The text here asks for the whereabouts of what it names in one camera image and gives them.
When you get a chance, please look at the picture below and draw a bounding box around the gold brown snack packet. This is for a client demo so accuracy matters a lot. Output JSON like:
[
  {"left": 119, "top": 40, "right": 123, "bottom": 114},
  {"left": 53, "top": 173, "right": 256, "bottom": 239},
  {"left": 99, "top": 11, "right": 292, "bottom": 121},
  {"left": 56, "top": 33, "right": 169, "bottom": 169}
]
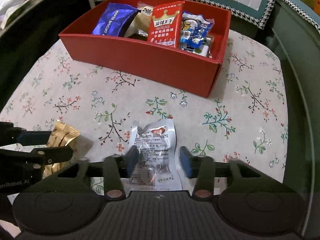
[{"left": 43, "top": 121, "right": 80, "bottom": 178}]

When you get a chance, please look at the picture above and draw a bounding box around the white silver snack packet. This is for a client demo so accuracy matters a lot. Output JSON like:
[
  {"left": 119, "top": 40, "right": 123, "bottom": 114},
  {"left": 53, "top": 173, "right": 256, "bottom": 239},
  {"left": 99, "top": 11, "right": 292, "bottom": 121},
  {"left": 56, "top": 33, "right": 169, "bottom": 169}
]
[{"left": 129, "top": 119, "right": 182, "bottom": 191}]

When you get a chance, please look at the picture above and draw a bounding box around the blue white candy packet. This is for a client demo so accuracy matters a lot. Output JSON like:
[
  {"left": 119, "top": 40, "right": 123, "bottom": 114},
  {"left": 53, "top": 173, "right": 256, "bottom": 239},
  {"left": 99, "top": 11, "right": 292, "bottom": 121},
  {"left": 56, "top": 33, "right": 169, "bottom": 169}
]
[{"left": 179, "top": 11, "right": 215, "bottom": 57}]

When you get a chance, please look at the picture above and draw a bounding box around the red crown snack packet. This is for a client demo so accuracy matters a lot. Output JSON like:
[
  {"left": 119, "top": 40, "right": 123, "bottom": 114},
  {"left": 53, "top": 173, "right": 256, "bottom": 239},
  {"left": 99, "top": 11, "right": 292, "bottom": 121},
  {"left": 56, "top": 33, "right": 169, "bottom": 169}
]
[{"left": 147, "top": 1, "right": 184, "bottom": 48}]

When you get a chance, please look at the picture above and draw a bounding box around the clear bun pastry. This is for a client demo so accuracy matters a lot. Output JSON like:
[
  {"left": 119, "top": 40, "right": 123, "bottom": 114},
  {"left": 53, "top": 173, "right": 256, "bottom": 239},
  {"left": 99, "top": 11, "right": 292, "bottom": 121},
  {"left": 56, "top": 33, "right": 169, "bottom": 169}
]
[{"left": 124, "top": 2, "right": 153, "bottom": 37}]

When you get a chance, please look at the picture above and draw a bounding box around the dark blue wafer biscuit packet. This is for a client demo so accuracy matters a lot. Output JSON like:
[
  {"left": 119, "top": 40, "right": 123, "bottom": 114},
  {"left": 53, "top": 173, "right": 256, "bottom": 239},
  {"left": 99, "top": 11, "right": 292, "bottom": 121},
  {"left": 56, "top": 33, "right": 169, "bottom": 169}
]
[{"left": 92, "top": 3, "right": 140, "bottom": 37}]

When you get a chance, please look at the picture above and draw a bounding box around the floral tablecloth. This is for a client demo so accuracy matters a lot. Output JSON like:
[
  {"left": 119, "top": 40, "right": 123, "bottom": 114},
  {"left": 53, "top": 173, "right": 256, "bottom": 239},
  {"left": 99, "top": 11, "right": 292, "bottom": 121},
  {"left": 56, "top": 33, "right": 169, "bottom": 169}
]
[{"left": 1, "top": 31, "right": 288, "bottom": 181}]

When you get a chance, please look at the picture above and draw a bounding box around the dark side table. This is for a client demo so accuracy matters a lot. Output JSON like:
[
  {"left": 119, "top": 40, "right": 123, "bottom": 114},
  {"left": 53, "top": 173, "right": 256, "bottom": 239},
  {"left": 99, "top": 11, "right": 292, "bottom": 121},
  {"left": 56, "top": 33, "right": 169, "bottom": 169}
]
[{"left": 1, "top": 0, "right": 95, "bottom": 107}]

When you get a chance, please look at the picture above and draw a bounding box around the red cardboard box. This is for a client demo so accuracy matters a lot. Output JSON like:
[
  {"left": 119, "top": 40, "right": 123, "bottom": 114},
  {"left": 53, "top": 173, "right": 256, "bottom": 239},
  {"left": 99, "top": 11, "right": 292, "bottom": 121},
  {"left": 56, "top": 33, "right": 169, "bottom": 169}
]
[{"left": 59, "top": 0, "right": 232, "bottom": 98}]

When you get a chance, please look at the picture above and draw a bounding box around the green sofa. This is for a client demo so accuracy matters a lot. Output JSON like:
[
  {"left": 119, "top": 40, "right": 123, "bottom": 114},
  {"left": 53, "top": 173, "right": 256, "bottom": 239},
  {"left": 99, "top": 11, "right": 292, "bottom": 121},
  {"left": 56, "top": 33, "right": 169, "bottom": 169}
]
[{"left": 265, "top": 0, "right": 320, "bottom": 238}]

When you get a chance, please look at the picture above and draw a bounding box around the teal houndstooth armrest cover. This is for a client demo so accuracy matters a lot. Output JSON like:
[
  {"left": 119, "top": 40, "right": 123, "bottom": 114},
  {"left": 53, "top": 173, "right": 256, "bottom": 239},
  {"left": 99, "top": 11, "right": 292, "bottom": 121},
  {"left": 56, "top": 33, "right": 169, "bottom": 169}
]
[{"left": 281, "top": 0, "right": 319, "bottom": 33}]

